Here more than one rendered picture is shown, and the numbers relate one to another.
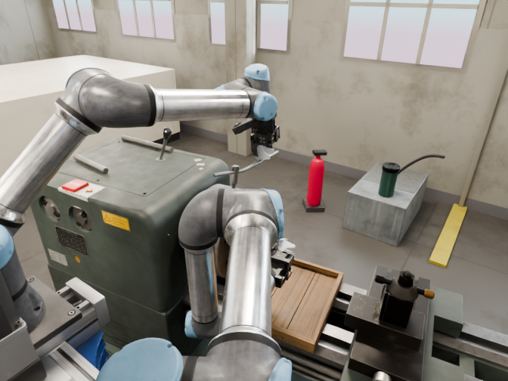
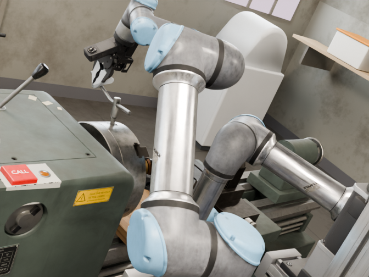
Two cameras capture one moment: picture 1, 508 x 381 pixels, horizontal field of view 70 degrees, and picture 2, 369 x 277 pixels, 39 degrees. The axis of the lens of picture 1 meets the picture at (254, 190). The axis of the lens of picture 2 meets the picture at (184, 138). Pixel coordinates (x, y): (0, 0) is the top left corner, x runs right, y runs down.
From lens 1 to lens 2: 1.59 m
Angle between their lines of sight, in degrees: 70
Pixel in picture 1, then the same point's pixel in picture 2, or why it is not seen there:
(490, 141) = (8, 10)
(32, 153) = (194, 133)
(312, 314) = not seen: hidden behind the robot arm
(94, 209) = (66, 194)
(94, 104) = (239, 72)
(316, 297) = not seen: hidden behind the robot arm
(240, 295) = (328, 178)
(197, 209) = (247, 142)
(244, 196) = (255, 123)
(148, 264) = (110, 232)
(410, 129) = not seen: outside the picture
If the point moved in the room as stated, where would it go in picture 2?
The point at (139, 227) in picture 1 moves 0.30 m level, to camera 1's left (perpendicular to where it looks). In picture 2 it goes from (123, 191) to (59, 241)
